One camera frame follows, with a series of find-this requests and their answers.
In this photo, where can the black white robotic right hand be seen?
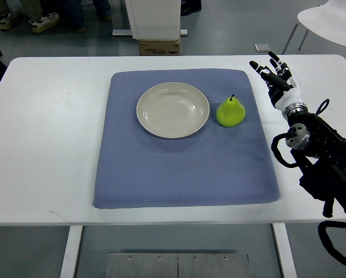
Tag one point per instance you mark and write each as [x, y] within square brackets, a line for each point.
[284, 90]

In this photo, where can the green pear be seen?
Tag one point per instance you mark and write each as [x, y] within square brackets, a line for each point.
[230, 113]

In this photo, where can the beige round plate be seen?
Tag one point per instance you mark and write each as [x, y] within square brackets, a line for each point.
[172, 110]

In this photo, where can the grey metal floor plate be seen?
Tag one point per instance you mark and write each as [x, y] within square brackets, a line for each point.
[177, 265]

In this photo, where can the white plastic chair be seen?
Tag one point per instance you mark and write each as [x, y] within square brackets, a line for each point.
[328, 21]

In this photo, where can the blue textured mat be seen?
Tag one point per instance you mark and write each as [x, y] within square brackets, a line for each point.
[215, 166]

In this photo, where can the black shoe in background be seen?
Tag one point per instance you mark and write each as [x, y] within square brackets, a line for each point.
[189, 7]

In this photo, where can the brown cardboard box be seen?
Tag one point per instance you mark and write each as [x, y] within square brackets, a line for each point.
[160, 48]

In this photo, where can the white table right leg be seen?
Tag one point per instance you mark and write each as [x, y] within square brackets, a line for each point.
[284, 251]

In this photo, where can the white table leg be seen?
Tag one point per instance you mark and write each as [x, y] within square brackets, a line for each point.
[72, 248]
[284, 251]

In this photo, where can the person in blue jeans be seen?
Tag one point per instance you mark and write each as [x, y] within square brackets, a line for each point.
[75, 15]

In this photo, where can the white table left leg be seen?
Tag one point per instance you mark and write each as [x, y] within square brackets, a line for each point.
[72, 248]

